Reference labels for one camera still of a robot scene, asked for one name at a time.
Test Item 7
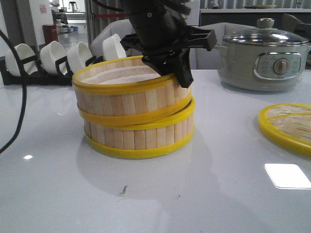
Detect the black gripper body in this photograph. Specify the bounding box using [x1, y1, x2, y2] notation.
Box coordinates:
[121, 0, 217, 68]

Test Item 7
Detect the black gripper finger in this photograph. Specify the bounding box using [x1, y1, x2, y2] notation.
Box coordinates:
[142, 54, 173, 76]
[170, 48, 193, 88]

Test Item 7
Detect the bamboo steamer tray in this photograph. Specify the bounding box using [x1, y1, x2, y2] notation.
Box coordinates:
[84, 98, 195, 159]
[72, 56, 191, 126]

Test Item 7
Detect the bamboo steamer lid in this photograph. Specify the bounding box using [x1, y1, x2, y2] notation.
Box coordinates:
[258, 103, 311, 157]

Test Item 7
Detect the right grey chair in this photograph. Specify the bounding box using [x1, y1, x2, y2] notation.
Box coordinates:
[190, 22, 254, 70]

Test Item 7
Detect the grey chair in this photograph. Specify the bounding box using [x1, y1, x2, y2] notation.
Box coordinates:
[89, 19, 135, 57]
[190, 22, 254, 70]

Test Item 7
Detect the white refrigerator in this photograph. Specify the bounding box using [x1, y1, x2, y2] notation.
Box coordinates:
[185, 0, 200, 26]

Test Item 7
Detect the left grey chair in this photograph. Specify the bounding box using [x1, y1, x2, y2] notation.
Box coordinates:
[89, 19, 135, 57]

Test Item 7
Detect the white bowl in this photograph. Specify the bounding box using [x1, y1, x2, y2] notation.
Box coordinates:
[5, 43, 39, 78]
[67, 42, 93, 73]
[40, 41, 67, 75]
[103, 34, 126, 61]

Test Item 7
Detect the red barrier belt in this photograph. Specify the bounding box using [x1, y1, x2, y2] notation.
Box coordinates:
[90, 13, 127, 19]

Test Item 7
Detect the grey electric cooking pot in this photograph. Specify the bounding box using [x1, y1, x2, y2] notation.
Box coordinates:
[215, 42, 311, 91]

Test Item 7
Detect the dark kitchen counter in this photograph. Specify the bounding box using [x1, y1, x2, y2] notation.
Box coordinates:
[199, 8, 311, 29]

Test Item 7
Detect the glass pot lid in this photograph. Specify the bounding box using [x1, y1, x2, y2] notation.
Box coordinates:
[223, 18, 309, 46]

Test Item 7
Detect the black dish rack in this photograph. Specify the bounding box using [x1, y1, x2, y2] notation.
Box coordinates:
[0, 55, 107, 86]

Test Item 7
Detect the red bin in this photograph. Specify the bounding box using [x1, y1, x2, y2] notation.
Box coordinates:
[42, 24, 58, 45]

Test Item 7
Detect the black cable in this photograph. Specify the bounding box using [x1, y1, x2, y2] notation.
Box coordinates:
[0, 29, 27, 155]

